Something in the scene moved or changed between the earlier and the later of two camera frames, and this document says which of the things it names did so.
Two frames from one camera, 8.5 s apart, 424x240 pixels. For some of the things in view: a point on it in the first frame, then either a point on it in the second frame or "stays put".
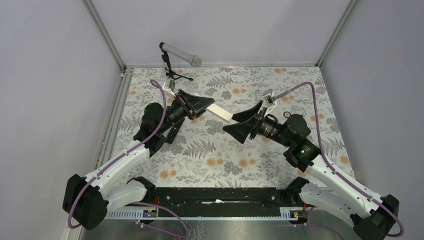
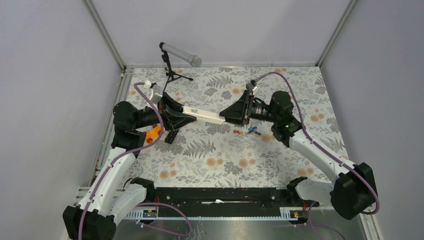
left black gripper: [196, 103] to [173, 120]
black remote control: [174, 131] stays put
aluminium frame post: [105, 35] stays put
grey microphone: [195, 60] stays put
